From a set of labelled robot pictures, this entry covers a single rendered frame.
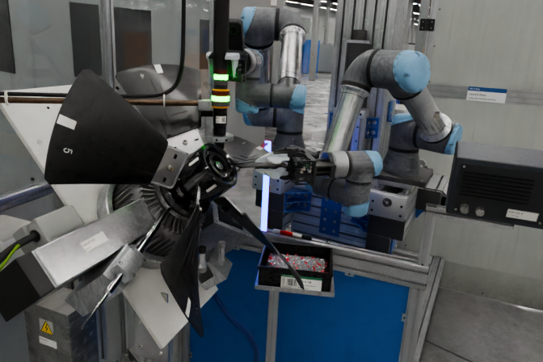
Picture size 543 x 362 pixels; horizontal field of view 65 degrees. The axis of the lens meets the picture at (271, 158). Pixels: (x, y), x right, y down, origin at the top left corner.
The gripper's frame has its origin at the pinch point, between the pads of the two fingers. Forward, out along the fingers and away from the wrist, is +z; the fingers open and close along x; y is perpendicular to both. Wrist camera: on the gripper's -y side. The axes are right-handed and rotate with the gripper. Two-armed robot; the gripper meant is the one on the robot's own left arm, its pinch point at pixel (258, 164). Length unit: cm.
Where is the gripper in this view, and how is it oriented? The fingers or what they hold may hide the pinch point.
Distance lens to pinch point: 116.9
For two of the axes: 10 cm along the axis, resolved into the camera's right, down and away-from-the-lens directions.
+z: -9.6, 0.3, -2.8
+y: 2.7, 3.7, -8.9
